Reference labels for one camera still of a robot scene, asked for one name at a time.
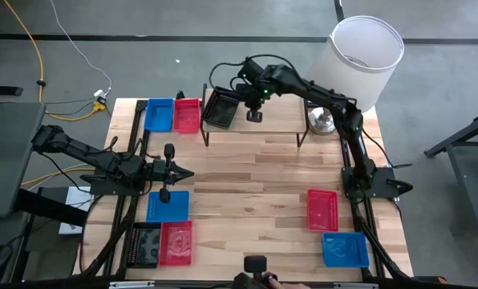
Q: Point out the white cylindrical lamp shade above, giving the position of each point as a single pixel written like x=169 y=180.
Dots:
x=359 y=60

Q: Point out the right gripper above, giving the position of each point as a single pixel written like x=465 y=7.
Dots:
x=257 y=98

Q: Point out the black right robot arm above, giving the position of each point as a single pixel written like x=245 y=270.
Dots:
x=323 y=94

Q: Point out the black floor strip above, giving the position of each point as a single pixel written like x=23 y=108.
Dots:
x=2 y=90

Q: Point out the black desk foot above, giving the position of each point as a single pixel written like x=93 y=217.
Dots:
x=50 y=206

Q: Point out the gray desk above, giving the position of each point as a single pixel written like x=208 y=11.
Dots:
x=6 y=160

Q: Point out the person's hand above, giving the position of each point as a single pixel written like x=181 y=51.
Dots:
x=281 y=285

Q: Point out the silver aluminium bracket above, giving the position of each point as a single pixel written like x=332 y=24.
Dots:
x=355 y=286
x=131 y=284

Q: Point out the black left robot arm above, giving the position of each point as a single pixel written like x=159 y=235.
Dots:
x=74 y=148

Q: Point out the red plastic basket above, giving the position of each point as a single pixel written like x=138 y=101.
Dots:
x=322 y=210
x=176 y=245
x=187 y=116

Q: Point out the black metal desk frame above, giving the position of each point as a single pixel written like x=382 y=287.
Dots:
x=459 y=136

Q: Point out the white power adapter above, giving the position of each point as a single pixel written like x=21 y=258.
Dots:
x=100 y=94

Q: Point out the white paper sheet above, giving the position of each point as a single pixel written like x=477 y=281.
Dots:
x=76 y=200

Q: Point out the black plastic basket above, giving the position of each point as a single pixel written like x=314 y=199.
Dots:
x=144 y=247
x=221 y=110

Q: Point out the blue plastic basket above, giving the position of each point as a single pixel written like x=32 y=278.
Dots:
x=159 y=116
x=177 y=209
x=345 y=249

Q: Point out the wooden shelf with black legs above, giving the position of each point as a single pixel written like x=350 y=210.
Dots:
x=279 y=116

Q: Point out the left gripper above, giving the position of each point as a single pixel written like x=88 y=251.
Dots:
x=163 y=172

